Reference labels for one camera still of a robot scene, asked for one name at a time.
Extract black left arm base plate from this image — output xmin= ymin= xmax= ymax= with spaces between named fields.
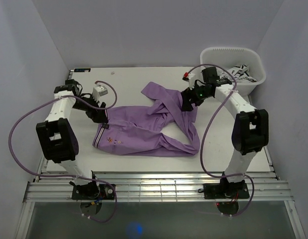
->
xmin=71 ymin=184 xmax=115 ymax=201

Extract black white printed trousers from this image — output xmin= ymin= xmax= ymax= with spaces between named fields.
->
xmin=203 ymin=63 xmax=258 ymax=84

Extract white plastic basket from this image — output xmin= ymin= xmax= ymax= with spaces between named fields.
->
xmin=200 ymin=47 xmax=266 ymax=96

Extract purple trousers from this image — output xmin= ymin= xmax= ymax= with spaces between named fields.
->
xmin=92 ymin=82 xmax=200 ymax=157

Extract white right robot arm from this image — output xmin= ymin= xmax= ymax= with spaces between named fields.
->
xmin=181 ymin=64 xmax=269 ymax=199

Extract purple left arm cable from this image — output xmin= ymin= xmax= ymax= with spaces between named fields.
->
xmin=8 ymin=79 xmax=119 ymax=223

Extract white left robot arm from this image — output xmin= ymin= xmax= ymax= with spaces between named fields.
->
xmin=36 ymin=79 xmax=109 ymax=199

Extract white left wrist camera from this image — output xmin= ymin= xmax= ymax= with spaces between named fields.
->
xmin=92 ymin=85 xmax=108 ymax=102

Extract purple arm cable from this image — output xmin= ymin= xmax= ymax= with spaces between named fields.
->
xmin=8 ymin=79 xmax=119 ymax=223
xmin=186 ymin=64 xmax=256 ymax=218

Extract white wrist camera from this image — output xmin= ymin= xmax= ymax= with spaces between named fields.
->
xmin=92 ymin=85 xmax=108 ymax=102
xmin=182 ymin=72 xmax=196 ymax=90

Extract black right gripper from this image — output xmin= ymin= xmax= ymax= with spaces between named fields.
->
xmin=180 ymin=82 xmax=211 ymax=112

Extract aluminium rail frame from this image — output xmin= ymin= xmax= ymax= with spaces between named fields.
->
xmin=15 ymin=147 xmax=306 ymax=239

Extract black blue label sticker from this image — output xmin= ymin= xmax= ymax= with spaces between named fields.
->
xmin=74 ymin=68 xmax=91 ymax=73

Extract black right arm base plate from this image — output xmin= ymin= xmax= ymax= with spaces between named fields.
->
xmin=198 ymin=181 xmax=250 ymax=199

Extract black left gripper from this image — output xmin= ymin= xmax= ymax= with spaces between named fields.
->
xmin=72 ymin=92 xmax=109 ymax=123

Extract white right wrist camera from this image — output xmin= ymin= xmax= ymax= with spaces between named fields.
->
xmin=182 ymin=72 xmax=196 ymax=90

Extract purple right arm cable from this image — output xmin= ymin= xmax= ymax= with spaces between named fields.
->
xmin=186 ymin=64 xmax=256 ymax=218

